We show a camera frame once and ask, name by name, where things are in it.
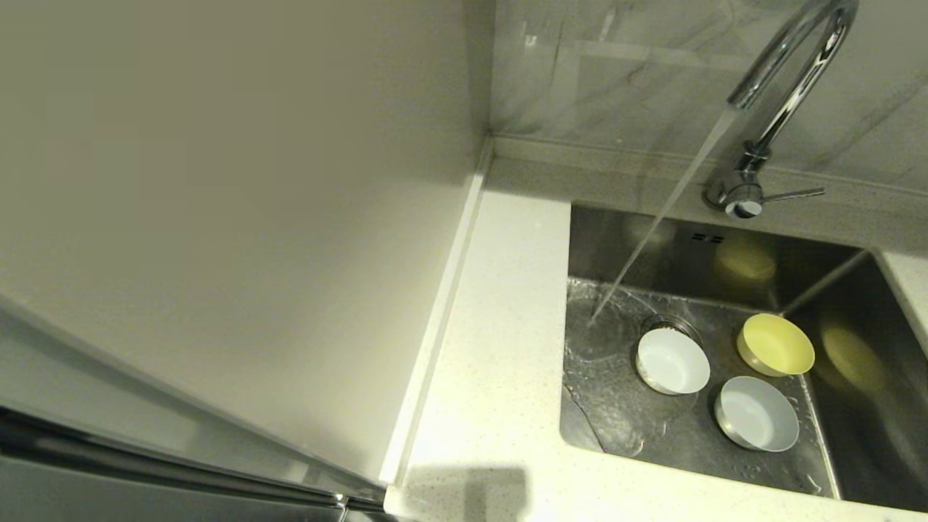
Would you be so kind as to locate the stainless steel appliance door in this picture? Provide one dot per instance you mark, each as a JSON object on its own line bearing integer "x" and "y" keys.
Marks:
{"x": 109, "y": 464}

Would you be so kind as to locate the chrome gooseneck faucet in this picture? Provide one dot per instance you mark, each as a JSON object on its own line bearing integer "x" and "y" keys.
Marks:
{"x": 786, "y": 101}

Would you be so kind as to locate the round metal drain strainer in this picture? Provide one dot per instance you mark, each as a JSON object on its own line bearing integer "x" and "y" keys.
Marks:
{"x": 670, "y": 321}

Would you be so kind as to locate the white bowl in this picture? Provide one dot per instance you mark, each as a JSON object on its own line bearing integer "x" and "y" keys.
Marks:
{"x": 674, "y": 361}

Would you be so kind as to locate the grey bowl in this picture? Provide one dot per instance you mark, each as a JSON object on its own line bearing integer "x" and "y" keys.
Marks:
{"x": 757, "y": 415}

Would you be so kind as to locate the yellow bowl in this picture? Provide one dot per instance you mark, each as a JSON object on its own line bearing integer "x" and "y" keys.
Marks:
{"x": 777, "y": 346}

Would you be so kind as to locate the stainless steel sink basin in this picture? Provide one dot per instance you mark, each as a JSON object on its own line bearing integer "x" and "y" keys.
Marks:
{"x": 725, "y": 290}

